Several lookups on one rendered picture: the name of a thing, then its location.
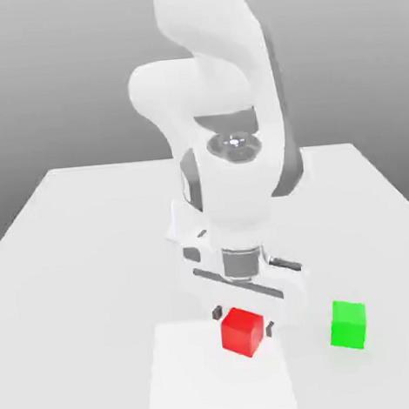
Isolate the small red cube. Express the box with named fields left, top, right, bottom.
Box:
left=218, top=305, right=269, bottom=362

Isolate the small green cube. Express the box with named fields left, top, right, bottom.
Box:
left=325, top=297, right=371, bottom=353

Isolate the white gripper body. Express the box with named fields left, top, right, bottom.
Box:
left=189, top=254, right=312, bottom=329

